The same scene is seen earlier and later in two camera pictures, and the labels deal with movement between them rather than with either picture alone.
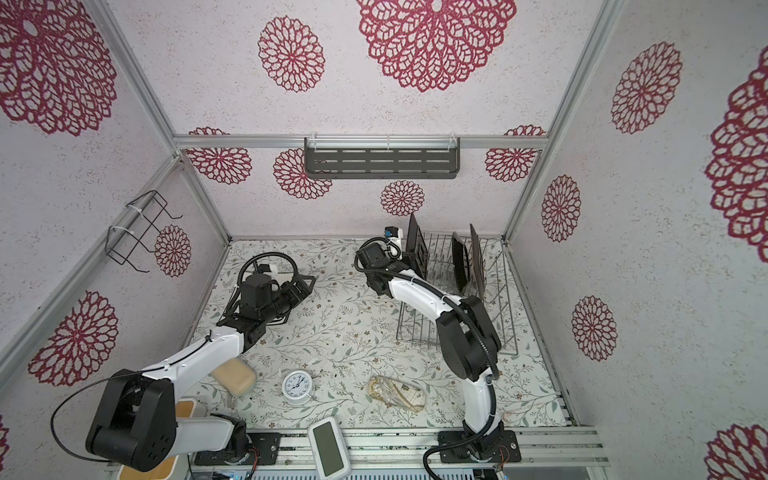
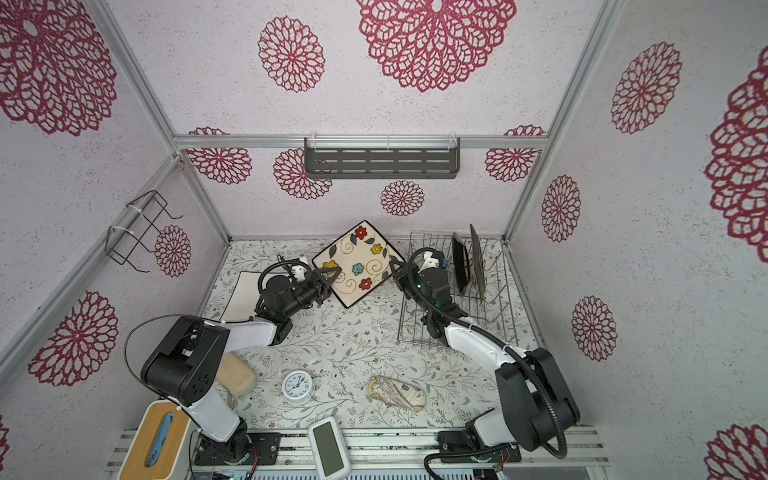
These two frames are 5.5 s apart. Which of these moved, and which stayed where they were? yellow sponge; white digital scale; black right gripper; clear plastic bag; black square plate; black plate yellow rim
Moved: black right gripper; black square plate
Stayed: black plate yellow rim; clear plastic bag; white digital scale; yellow sponge
